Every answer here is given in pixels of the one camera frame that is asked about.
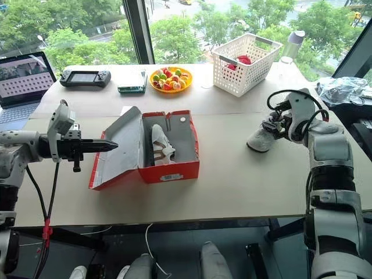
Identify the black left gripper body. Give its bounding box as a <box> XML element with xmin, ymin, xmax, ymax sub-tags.
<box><xmin>56</xmin><ymin>130</ymin><xmax>84</xmax><ymax>173</ymax></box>

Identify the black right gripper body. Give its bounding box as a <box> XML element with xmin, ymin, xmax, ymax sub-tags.
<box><xmin>271</xmin><ymin>108</ymin><xmax>294</xmax><ymax>141</ymax></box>

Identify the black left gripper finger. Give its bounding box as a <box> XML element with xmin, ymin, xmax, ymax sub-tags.
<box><xmin>81</xmin><ymin>145</ymin><xmax>119</xmax><ymax>154</ymax></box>
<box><xmin>81</xmin><ymin>139</ymin><xmax>119</xmax><ymax>147</ymax></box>

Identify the red cardboard shoebox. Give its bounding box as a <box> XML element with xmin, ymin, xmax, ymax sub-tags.
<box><xmin>88</xmin><ymin>105</ymin><xmax>201</xmax><ymax>192</ymax></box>

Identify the open laptop computer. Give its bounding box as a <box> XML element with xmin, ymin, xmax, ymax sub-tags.
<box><xmin>0</xmin><ymin>51</ymin><xmax>58</xmax><ymax>132</ymax></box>

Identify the clear glass cup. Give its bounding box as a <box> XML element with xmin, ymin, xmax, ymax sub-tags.
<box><xmin>277</xmin><ymin>56</ymin><xmax>295</xmax><ymax>81</ymax></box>

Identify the white plastic basket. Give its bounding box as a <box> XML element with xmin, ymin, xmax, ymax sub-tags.
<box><xmin>211</xmin><ymin>32</ymin><xmax>284</xmax><ymax>98</ymax></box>

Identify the white sneaker with brown trim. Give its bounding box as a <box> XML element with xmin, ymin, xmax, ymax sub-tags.
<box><xmin>150</xmin><ymin>124</ymin><xmax>177</xmax><ymax>167</ymax></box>

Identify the green flat box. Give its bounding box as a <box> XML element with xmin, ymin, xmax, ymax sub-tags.
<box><xmin>117</xmin><ymin>69</ymin><xmax>148</xmax><ymax>95</ymax></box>

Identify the red item in basket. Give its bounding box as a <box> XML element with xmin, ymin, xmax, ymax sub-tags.
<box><xmin>226</xmin><ymin>55</ymin><xmax>254</xmax><ymax>71</ymax></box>

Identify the black handheld game console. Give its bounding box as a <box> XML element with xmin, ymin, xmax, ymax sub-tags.
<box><xmin>59</xmin><ymin>70</ymin><xmax>112</xmax><ymax>88</ymax></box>

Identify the clear plastic bag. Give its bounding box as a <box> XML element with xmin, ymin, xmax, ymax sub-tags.
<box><xmin>316</xmin><ymin>76</ymin><xmax>372</xmax><ymax>109</ymax></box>

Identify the clear bottle with lavender lid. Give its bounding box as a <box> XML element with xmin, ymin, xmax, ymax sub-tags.
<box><xmin>281</xmin><ymin>30</ymin><xmax>306</xmax><ymax>60</ymax></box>

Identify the black side table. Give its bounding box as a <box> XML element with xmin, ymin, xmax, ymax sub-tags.
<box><xmin>329</xmin><ymin>100</ymin><xmax>372</xmax><ymax>165</ymax></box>

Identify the yellow plate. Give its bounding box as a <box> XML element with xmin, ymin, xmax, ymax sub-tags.
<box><xmin>149</xmin><ymin>66</ymin><xmax>194</xmax><ymax>94</ymax></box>

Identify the dark window pillar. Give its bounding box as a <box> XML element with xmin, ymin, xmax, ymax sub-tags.
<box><xmin>121</xmin><ymin>0</ymin><xmax>156</xmax><ymax>65</ymax></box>

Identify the white shoe on floor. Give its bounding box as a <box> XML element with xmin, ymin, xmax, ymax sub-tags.
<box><xmin>69</xmin><ymin>265</ymin><xmax>88</xmax><ymax>279</ymax></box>

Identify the grey rounded shape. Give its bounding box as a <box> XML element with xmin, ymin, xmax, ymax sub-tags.
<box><xmin>116</xmin><ymin>252</ymin><xmax>155</xmax><ymax>279</ymax></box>
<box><xmin>199</xmin><ymin>241</ymin><xmax>234</xmax><ymax>279</ymax></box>

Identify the black table leg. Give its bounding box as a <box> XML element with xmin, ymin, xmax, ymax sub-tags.
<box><xmin>245</xmin><ymin>242</ymin><xmax>269</xmax><ymax>279</ymax></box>

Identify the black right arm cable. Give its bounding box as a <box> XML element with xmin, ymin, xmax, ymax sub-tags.
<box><xmin>266</xmin><ymin>89</ymin><xmax>330</xmax><ymax>144</ymax></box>

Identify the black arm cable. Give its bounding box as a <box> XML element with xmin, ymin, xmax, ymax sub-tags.
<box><xmin>25</xmin><ymin>161</ymin><xmax>60</xmax><ymax>279</ymax></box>
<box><xmin>266</xmin><ymin>89</ymin><xmax>330</xmax><ymax>144</ymax></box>

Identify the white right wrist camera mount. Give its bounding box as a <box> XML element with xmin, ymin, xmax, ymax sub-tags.
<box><xmin>286</xmin><ymin>88</ymin><xmax>316</xmax><ymax>141</ymax></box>

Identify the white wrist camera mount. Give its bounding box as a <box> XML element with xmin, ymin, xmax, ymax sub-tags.
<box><xmin>286</xmin><ymin>88</ymin><xmax>316</xmax><ymax>141</ymax></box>
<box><xmin>46</xmin><ymin>99</ymin><xmax>77</xmax><ymax>162</ymax></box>

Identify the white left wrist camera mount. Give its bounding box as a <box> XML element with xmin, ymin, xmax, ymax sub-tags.
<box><xmin>46</xmin><ymin>99</ymin><xmax>77</xmax><ymax>162</ymax></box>

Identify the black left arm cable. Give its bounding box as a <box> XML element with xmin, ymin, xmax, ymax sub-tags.
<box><xmin>25</xmin><ymin>161</ymin><xmax>60</xmax><ymax>279</ymax></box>

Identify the red cable clip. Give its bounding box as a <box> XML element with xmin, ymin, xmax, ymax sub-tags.
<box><xmin>42</xmin><ymin>219</ymin><xmax>53</xmax><ymax>242</ymax></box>

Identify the dark slanted window frame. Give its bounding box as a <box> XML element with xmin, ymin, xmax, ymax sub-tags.
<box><xmin>331</xmin><ymin>19</ymin><xmax>372</xmax><ymax>80</ymax></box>

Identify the white cable under table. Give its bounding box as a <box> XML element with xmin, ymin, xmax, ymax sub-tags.
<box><xmin>144</xmin><ymin>223</ymin><xmax>173</xmax><ymax>277</ymax></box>

